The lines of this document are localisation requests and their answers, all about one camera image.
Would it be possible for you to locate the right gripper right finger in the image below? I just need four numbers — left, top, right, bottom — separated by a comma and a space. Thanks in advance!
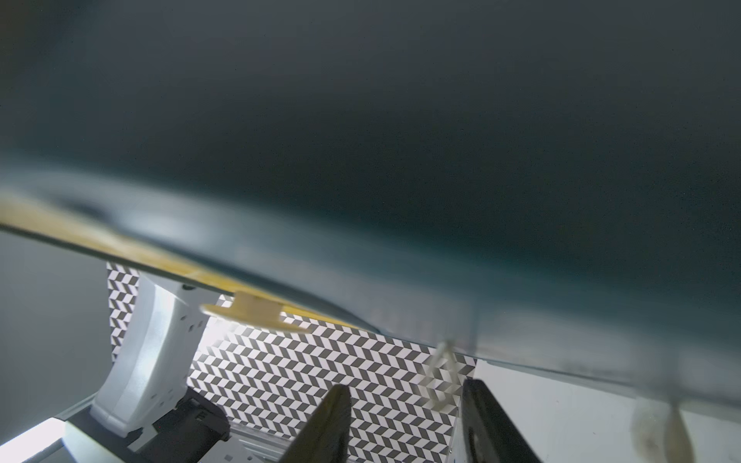
461, 378, 541, 463

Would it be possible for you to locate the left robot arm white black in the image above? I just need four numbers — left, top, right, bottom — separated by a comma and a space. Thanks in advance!
63, 273, 242, 462

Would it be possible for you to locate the yellow top drawer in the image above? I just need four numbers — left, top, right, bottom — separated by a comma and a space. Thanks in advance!
1, 192, 341, 324

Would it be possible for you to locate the teal drawer cabinet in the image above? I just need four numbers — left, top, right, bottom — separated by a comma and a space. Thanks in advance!
1, 1, 740, 405

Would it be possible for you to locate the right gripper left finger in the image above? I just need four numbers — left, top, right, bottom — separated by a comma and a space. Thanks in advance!
279, 384, 352, 463

